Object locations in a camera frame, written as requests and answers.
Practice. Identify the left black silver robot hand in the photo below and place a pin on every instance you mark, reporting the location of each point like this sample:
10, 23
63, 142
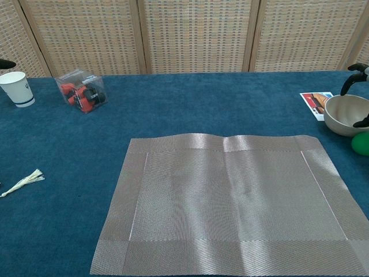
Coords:
7, 64

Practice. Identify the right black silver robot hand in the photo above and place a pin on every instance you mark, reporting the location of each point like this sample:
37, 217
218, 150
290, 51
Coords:
353, 78

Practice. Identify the white bowl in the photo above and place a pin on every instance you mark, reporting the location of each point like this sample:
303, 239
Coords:
340, 115

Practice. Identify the green foam ball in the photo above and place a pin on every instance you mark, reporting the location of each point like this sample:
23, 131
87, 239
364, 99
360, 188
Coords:
361, 145

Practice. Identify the brown woven placemat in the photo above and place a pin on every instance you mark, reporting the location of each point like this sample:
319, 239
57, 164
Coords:
230, 202

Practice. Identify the white paper cup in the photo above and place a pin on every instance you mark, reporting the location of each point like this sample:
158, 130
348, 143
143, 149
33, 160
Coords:
17, 89

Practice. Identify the colourful postcard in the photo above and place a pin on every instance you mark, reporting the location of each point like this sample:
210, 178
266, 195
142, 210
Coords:
312, 102

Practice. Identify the clear box of red-black parts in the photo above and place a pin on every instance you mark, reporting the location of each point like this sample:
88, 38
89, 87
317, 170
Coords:
80, 92

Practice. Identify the tan bookmark with white tassel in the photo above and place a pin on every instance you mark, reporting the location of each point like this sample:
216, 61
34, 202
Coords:
29, 179

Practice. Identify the blue carpet table cover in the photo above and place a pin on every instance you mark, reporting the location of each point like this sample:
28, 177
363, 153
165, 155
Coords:
201, 101

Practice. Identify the woven wooden folding screen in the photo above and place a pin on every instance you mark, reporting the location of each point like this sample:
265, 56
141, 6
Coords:
196, 34

